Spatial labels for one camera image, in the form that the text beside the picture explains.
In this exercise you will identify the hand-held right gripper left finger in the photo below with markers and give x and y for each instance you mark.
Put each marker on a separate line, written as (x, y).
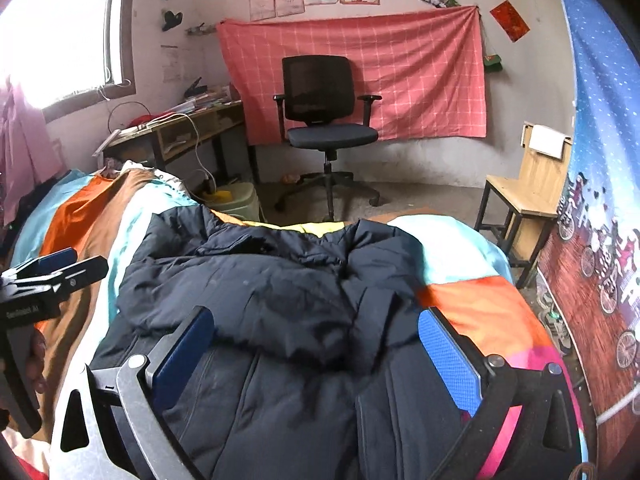
(182, 355)

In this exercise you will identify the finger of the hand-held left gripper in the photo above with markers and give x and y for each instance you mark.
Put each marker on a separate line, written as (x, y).
(75, 275)
(52, 260)

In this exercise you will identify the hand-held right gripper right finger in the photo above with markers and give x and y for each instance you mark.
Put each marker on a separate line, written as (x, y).
(447, 355)

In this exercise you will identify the dark navy padded jacket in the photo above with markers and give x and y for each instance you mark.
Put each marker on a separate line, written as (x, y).
(280, 300)

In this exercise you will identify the pink hanging clothes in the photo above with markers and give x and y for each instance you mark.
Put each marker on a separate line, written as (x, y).
(25, 150)

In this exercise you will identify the person's left hand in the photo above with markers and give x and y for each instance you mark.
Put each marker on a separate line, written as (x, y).
(37, 360)

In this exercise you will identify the dark cloth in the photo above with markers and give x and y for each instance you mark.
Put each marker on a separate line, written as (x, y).
(30, 210)

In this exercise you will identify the colourful patchwork blanket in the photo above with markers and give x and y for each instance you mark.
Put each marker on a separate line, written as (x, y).
(470, 300)

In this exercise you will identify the dark sneaker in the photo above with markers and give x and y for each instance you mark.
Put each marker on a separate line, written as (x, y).
(557, 325)

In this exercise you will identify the wooden desk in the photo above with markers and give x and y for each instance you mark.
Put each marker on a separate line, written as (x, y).
(165, 142)

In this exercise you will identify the red satin cloth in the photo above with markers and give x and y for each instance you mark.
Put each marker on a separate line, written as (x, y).
(40, 470)

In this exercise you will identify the green plastic bin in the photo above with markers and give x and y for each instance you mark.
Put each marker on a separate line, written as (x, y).
(240, 202)

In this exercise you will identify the small red cloth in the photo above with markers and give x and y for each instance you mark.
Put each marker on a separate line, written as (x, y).
(141, 120)

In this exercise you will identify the wooden chair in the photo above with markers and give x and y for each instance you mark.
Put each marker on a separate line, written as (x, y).
(540, 190)

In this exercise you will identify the stack of books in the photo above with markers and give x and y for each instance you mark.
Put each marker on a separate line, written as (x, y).
(200, 102)

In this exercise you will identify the black stapler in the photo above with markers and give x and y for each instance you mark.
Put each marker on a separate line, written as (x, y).
(194, 88)

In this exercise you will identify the window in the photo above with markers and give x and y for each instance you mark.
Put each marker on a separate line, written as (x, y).
(60, 25)

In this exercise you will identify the white paper sheet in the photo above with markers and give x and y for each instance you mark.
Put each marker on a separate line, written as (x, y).
(547, 141)

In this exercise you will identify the blue printed curtain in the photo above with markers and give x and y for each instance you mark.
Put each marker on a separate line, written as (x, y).
(605, 135)

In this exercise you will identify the black office chair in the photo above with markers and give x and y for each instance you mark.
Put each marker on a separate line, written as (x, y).
(317, 90)

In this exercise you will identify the white plastic frame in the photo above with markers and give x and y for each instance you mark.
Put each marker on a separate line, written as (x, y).
(105, 147)

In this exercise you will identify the white wall notice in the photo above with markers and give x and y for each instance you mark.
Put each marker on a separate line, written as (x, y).
(170, 63)

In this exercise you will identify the small wall shelf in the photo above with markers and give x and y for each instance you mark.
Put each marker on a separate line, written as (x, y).
(200, 30)

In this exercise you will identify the pink checked wall cloth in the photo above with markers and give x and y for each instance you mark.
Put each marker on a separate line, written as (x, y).
(425, 75)

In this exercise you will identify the red wall paper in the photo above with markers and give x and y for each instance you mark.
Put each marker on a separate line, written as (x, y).
(510, 20)

